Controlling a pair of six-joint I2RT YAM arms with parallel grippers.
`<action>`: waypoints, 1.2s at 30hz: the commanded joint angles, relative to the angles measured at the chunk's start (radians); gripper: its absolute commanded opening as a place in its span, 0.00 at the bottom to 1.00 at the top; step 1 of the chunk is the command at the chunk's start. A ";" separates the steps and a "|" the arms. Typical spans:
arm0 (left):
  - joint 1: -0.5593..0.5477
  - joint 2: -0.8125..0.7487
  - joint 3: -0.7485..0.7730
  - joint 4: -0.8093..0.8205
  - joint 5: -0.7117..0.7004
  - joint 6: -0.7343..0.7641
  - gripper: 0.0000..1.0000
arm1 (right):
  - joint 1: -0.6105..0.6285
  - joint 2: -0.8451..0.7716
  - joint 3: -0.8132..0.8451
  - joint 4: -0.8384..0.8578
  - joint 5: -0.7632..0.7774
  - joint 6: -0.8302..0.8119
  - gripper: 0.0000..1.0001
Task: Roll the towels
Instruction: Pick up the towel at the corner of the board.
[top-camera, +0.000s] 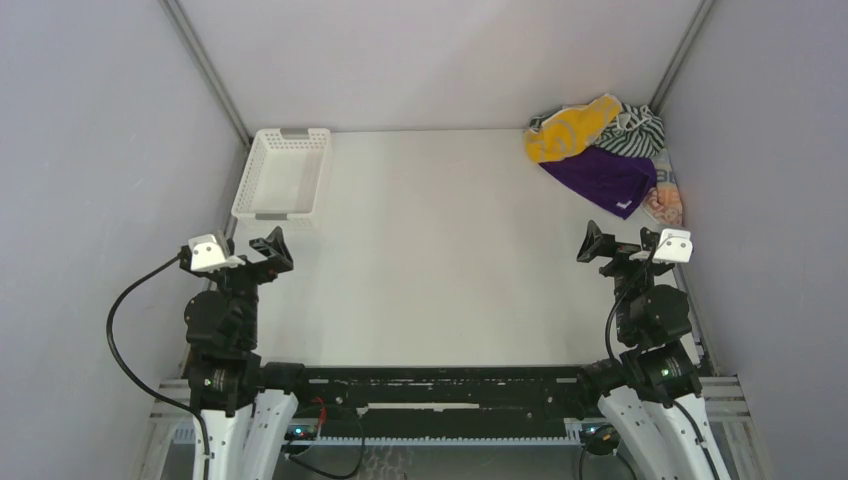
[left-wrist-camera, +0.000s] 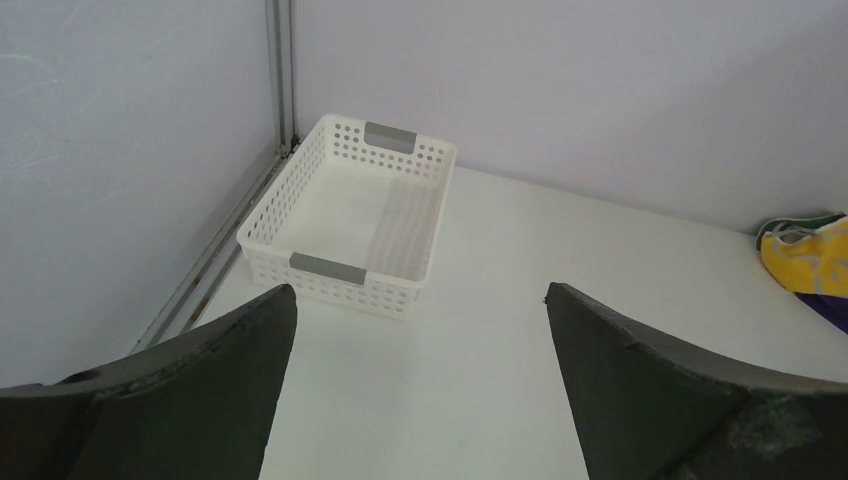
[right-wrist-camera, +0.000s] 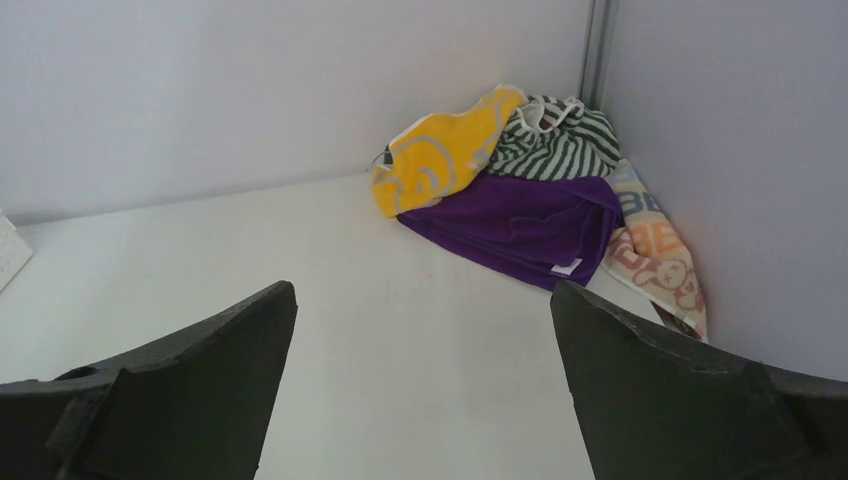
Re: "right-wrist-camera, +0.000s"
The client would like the cream bear print towel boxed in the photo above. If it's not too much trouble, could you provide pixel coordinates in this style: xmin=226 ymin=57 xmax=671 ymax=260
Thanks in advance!
xmin=602 ymin=159 xmax=708 ymax=342

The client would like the green white striped towel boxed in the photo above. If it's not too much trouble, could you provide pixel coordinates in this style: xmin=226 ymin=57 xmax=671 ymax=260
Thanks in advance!
xmin=486 ymin=95 xmax=622 ymax=182

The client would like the yellow grey patterned towel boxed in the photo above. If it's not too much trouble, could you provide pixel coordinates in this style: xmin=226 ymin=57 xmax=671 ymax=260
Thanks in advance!
xmin=372 ymin=85 xmax=527 ymax=218

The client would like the aluminium corner post right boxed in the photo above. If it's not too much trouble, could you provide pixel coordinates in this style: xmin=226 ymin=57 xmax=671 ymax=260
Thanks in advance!
xmin=579 ymin=0 xmax=620 ymax=110

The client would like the white plastic basket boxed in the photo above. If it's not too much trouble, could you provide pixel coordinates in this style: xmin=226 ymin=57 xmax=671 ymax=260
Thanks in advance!
xmin=0 ymin=213 xmax=33 ymax=290

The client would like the purple towel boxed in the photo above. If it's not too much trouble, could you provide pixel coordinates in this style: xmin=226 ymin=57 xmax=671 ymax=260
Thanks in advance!
xmin=398 ymin=174 xmax=624 ymax=291

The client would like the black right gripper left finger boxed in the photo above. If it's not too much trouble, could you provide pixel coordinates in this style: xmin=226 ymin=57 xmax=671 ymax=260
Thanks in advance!
xmin=1 ymin=281 xmax=298 ymax=479

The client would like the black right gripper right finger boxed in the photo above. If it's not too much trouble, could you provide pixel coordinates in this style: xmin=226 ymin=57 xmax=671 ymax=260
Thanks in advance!
xmin=550 ymin=281 xmax=847 ymax=479

